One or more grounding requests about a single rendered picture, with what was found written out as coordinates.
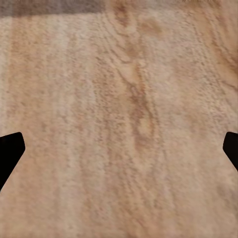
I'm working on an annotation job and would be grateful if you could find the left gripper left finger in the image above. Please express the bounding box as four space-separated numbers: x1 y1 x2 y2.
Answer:
0 132 25 190

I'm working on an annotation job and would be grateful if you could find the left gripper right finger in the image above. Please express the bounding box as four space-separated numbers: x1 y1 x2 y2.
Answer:
223 131 238 171

